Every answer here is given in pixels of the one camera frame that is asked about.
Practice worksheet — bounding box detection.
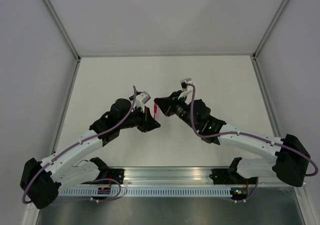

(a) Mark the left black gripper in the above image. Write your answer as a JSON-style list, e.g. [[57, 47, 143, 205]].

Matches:
[[118, 104, 160, 132]]

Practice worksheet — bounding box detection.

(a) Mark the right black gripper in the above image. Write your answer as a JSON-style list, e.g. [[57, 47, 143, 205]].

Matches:
[[154, 91, 198, 131]]

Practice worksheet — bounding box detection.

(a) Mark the red gel pen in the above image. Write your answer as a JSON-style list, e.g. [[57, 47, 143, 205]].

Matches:
[[153, 104, 158, 119]]

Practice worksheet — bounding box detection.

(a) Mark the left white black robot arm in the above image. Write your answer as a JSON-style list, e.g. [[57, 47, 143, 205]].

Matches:
[[20, 98, 161, 209]]

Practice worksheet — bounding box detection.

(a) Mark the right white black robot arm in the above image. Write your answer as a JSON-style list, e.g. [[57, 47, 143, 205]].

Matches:
[[154, 90, 311, 187]]

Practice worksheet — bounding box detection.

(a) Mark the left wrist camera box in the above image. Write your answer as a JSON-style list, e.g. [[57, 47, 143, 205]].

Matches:
[[135, 91, 151, 113]]

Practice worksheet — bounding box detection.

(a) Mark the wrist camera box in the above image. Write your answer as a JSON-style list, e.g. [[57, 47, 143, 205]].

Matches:
[[178, 78, 194, 99], [135, 91, 151, 113]]

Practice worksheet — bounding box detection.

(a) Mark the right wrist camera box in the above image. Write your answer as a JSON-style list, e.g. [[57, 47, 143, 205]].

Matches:
[[178, 78, 194, 99]]

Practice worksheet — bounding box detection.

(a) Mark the aluminium mounting rail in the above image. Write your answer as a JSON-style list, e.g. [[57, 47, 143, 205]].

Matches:
[[110, 166, 227, 185]]

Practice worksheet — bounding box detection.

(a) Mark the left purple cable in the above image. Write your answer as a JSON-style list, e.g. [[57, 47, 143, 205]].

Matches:
[[22, 85, 141, 204]]

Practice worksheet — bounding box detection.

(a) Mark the purple cable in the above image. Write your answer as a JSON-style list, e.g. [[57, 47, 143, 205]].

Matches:
[[22, 85, 141, 204], [187, 82, 319, 177]]

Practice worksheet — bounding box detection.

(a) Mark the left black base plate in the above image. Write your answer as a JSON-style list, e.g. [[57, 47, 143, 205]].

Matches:
[[93, 168, 125, 185]]

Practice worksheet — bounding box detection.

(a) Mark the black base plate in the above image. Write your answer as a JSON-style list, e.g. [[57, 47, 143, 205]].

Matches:
[[93, 168, 125, 185], [209, 168, 247, 185]]

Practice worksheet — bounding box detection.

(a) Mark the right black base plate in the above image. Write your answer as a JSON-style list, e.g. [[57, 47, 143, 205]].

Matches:
[[209, 168, 247, 185]]

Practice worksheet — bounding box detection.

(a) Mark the white slotted cable duct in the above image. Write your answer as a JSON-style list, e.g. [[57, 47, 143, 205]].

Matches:
[[59, 185, 232, 198]]

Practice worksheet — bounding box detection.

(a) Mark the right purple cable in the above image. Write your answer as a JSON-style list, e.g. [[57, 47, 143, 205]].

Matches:
[[187, 82, 319, 177]]

